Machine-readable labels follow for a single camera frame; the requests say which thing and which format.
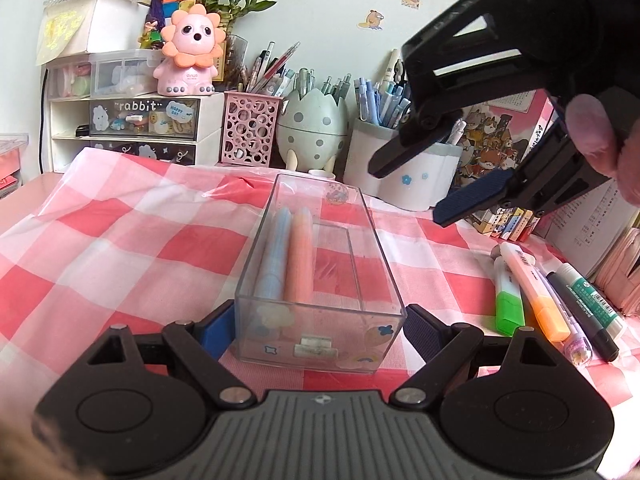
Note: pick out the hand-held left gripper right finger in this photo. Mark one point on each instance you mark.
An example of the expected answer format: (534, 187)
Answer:
(422, 331)

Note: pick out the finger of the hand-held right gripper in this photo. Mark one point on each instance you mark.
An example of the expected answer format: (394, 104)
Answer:
(415, 135)
(475, 197)

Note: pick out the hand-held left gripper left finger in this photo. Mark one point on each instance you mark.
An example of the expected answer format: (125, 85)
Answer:
(217, 327)

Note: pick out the green highlighter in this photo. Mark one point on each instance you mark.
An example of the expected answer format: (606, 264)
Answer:
(509, 310)

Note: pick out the clear plastic organizer box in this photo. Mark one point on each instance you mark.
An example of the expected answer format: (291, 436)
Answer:
(320, 355)

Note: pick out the orange highlighter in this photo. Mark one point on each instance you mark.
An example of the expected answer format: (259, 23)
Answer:
(547, 310)

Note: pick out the purple pen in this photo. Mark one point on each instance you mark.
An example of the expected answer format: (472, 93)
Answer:
(577, 350)

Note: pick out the black marker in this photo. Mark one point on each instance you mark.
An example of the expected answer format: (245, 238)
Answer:
(595, 332)

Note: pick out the person's right hand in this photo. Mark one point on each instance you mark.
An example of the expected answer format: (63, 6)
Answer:
(592, 130)

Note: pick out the white flower-shaped pen holder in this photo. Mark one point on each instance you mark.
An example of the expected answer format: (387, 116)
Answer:
(390, 170)

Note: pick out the bunch of blue pens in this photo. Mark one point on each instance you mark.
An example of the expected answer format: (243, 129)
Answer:
(380, 100)

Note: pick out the pink comic book box set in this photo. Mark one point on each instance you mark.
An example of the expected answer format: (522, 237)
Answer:
(490, 135)

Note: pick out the pastel blue marker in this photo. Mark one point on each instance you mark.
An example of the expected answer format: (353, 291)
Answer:
(275, 255)

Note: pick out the egg-shaped pen holder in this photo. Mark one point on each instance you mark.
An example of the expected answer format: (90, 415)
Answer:
(310, 130)

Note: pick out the pastel pink marker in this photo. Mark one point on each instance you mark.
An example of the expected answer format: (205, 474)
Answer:
(300, 255)

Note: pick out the bunch of grey-green pens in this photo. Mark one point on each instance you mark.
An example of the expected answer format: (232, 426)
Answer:
(305, 82)

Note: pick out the white printed page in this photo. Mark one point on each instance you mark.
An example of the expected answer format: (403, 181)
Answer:
(595, 225)

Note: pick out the red checkered tablecloth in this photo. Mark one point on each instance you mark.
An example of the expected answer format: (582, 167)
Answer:
(125, 240)

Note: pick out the bunch of assorted pens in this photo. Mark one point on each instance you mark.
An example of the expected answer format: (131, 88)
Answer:
(267, 72)

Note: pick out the pink perforated pen holder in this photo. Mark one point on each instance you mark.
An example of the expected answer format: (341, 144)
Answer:
(250, 130)

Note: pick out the pink notebook stack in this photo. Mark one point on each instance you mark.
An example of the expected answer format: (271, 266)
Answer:
(622, 275)

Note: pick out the glass vase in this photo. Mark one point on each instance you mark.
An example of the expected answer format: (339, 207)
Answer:
(235, 60)

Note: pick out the white drawer organizer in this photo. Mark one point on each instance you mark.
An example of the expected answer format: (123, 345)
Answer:
(210, 120)

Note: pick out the pink lion figure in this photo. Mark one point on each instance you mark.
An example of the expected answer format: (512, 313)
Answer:
(187, 55)

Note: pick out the clear box with pink contents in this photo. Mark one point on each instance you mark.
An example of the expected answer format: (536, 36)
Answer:
(12, 165)

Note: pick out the clear stacked storage drawers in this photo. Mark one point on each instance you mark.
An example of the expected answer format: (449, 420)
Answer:
(120, 75)

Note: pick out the small colourful figurine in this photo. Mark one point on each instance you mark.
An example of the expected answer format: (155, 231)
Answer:
(150, 35)

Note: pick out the white storage box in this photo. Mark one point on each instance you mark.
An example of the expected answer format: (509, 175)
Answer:
(110, 25)

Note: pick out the yellow printed clear bag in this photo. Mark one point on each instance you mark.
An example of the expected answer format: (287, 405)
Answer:
(57, 32)

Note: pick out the platypus wall sticker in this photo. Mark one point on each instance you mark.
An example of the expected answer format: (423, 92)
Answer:
(372, 20)

